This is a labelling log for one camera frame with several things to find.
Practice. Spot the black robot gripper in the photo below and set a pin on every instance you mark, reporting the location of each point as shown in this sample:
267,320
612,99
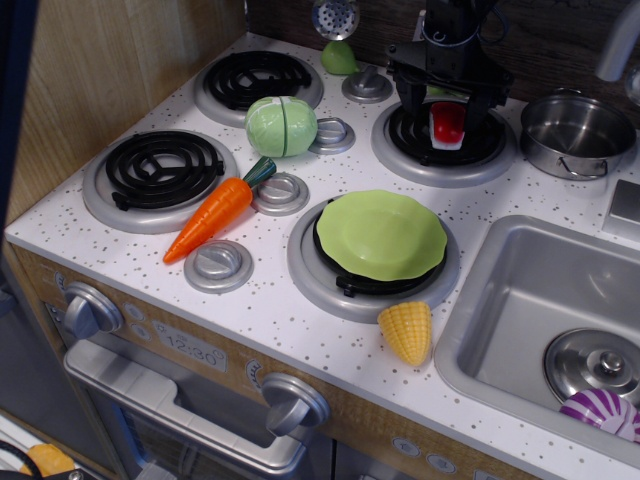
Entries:
463,68

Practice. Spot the red white toy sushi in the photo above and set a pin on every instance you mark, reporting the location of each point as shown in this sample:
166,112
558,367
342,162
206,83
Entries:
446,125

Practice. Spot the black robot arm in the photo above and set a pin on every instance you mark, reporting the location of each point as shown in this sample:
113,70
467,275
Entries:
455,22

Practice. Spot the green toy plate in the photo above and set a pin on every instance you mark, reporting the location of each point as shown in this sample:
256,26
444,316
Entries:
381,235

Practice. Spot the green toy broccoli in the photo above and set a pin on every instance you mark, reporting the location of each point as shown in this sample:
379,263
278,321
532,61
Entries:
442,92

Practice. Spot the back right black burner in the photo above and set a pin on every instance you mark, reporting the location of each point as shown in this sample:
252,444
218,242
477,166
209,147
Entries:
403,145

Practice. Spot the black burner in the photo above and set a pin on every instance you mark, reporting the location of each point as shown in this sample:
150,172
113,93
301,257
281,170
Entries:
153,182
403,145
317,282
225,90

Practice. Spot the silver toy spatula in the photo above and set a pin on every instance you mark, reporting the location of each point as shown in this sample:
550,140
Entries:
419,29

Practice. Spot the silver stovetop knob back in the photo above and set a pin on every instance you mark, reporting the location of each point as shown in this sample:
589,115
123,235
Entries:
368,86

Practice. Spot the silver stovetop knob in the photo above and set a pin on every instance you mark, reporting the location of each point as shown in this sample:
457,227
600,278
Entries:
368,86
334,136
218,267
282,194

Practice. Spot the green toy pear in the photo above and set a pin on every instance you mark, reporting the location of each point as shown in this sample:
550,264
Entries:
338,58

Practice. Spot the silver stovetop knob upper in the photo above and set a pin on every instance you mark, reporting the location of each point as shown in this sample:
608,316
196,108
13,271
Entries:
334,136

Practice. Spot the steel pot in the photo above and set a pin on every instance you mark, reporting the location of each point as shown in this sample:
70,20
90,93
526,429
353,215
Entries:
574,137

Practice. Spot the silver slotted ladle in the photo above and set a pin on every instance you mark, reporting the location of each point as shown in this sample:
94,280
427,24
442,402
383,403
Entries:
335,20

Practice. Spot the green toy cabbage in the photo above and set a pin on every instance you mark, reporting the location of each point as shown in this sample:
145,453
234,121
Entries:
281,126

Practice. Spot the silver faucet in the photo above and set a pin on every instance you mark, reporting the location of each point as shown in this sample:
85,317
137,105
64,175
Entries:
619,44

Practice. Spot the silver stovetop knob middle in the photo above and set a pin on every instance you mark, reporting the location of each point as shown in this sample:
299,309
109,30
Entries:
282,194

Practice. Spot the silver sink basin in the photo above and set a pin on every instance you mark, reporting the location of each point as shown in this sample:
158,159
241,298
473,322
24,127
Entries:
530,282

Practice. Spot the front right black burner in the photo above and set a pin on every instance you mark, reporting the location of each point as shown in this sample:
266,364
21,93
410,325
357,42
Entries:
317,282

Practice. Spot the back left black burner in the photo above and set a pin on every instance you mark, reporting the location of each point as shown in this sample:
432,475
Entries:
225,90

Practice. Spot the yellow toy corn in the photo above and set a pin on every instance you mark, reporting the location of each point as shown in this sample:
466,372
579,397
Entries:
407,328

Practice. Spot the orange toy carrot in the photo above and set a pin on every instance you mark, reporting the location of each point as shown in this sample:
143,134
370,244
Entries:
223,206

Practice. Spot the silver stovetop knob front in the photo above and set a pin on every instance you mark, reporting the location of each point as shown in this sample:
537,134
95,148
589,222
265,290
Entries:
218,267

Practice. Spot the steel pot lid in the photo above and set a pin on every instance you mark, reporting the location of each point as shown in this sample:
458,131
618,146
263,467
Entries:
582,359

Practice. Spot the front left black burner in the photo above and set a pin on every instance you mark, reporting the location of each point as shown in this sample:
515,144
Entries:
153,182

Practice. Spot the right silver oven knob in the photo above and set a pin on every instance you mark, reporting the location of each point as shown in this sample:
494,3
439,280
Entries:
292,404

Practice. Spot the silver oven knob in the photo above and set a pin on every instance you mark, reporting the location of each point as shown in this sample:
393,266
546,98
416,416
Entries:
292,404
89,312

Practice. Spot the purple white toy onion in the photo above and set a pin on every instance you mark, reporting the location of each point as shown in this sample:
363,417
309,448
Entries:
604,410

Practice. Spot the left silver oven knob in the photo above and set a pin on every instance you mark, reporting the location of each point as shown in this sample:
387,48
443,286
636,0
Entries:
89,312

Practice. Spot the yellow toy on floor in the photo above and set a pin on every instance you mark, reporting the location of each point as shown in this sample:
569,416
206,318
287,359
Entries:
50,460

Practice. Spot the silver oven door handle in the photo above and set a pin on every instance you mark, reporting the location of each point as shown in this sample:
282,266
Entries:
153,396

